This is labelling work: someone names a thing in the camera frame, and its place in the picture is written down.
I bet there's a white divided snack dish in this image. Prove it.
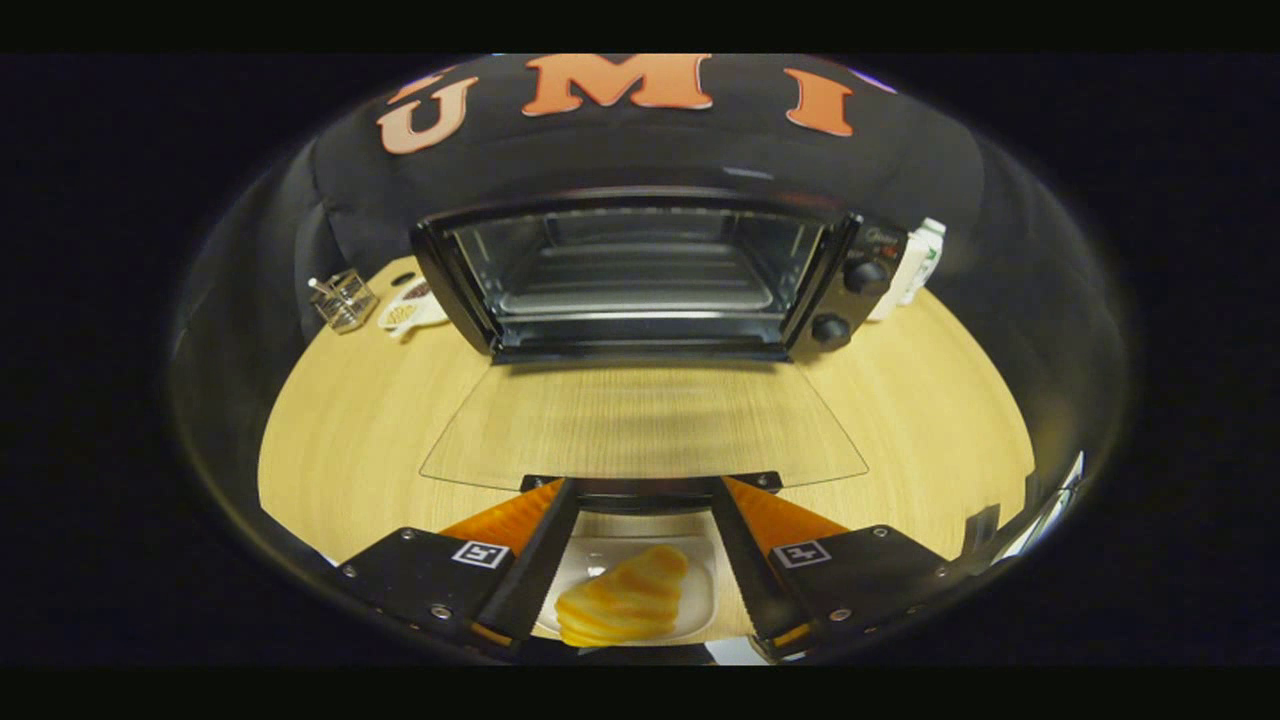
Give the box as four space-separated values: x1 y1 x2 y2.
377 277 452 340

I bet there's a golden croissant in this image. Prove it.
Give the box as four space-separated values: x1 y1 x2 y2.
554 544 692 649

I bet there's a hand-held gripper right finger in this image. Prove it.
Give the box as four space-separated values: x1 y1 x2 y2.
709 475 958 663

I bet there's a white pop-up toaster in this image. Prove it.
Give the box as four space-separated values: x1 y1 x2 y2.
867 238 927 323

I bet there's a black toaster oven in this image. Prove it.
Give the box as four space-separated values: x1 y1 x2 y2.
409 186 912 514

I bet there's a white bottle with green label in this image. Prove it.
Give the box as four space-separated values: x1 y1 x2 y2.
897 217 948 307

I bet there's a white rectangular plate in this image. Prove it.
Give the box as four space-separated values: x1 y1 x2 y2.
534 534 720 647

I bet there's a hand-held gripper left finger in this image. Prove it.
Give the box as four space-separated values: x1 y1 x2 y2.
335 477 582 653

